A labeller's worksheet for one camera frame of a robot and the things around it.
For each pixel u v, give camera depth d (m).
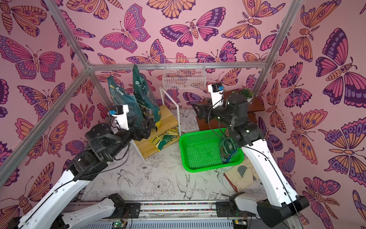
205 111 0.54
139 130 0.51
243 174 0.85
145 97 0.59
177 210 0.75
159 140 0.95
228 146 0.83
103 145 0.42
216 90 0.51
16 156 0.53
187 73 1.06
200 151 0.95
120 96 0.61
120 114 0.48
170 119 0.88
